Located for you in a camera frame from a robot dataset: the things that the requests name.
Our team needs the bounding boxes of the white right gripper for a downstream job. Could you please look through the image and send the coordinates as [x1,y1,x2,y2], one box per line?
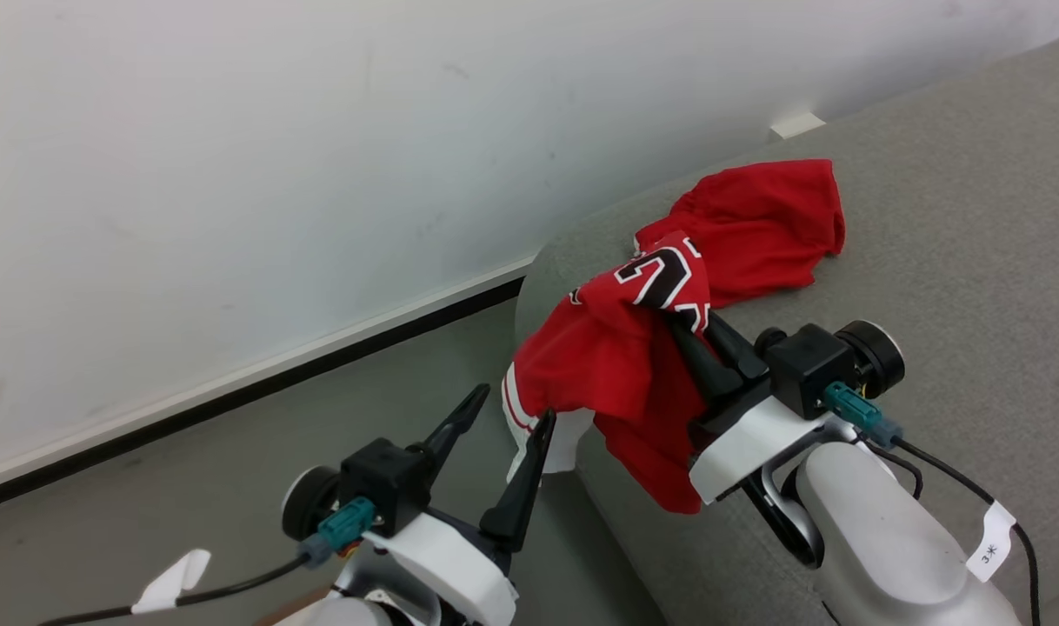
[665,313,836,506]

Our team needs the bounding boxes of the white cable tag marked three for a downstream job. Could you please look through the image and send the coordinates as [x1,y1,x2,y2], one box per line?
[965,501,1016,584]

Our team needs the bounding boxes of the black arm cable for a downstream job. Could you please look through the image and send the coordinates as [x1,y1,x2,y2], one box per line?
[38,556,310,626]
[860,437,1041,626]

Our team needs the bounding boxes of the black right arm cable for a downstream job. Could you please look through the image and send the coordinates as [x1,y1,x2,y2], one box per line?
[860,437,1041,626]

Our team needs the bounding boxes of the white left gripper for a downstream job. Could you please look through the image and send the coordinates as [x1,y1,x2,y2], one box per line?
[363,383,557,626]

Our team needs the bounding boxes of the teal left cable connector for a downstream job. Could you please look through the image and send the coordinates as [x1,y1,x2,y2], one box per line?
[298,496,379,568]

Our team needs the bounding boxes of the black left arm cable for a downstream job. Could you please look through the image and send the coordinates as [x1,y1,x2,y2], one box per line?
[38,556,310,626]

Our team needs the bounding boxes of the red shorts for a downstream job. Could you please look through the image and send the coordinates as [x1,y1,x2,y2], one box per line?
[632,158,847,311]

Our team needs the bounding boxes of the teal right cable connector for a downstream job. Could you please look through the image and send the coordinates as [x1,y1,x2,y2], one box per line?
[823,381,903,450]

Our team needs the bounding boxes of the teal cable connector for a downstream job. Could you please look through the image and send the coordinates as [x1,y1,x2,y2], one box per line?
[298,496,379,568]
[823,381,903,450]

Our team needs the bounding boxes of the blank white cable tag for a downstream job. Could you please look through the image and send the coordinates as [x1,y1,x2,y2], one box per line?
[131,549,212,615]

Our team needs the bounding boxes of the small white wall plate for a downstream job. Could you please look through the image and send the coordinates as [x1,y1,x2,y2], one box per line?
[769,112,827,141]

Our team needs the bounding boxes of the grey fabric sofa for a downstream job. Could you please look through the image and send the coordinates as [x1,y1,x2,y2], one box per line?
[513,30,1059,626]

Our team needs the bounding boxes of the red white basketball jersey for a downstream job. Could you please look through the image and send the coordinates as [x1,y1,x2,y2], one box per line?
[501,230,723,515]

